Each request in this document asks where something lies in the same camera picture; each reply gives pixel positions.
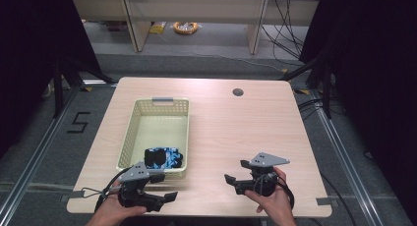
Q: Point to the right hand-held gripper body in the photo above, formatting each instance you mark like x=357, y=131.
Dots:
x=267, y=159

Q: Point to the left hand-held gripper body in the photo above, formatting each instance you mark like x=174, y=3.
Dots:
x=134, y=173

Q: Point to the black fingerless glove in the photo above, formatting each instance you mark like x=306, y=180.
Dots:
x=154, y=157

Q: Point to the blue patterned fingerless glove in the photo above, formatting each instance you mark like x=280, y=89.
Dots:
x=171, y=154

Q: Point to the pale yellow plastic basket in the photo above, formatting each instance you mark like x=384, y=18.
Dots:
x=157, y=131

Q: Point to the person's left hand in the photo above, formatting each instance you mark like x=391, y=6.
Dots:
x=113, y=213

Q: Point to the person's right hand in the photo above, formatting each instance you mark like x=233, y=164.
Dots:
x=278, y=203

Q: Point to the grey tape piece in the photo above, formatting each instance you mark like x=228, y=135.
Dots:
x=324, y=201
x=76, y=194

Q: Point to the grey round table grommet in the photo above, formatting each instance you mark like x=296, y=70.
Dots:
x=238, y=92

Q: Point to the yellow black floor marker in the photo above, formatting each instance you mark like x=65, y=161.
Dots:
x=86, y=89
x=301, y=91

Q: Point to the black metal stand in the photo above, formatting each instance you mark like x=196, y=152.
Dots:
x=59, y=88
x=326, y=88

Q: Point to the dark curtain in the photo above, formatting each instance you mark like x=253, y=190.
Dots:
x=29, y=55
x=377, y=72

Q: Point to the yellow packet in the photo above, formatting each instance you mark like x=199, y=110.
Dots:
x=158, y=28

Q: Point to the aluminium floor rail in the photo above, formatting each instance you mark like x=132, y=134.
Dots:
x=36, y=154
x=344, y=160

